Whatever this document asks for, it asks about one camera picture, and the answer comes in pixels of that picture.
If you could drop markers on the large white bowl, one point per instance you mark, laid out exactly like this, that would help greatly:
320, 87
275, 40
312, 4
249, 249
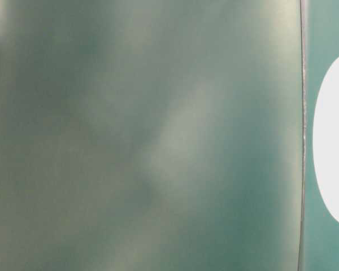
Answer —
325, 140

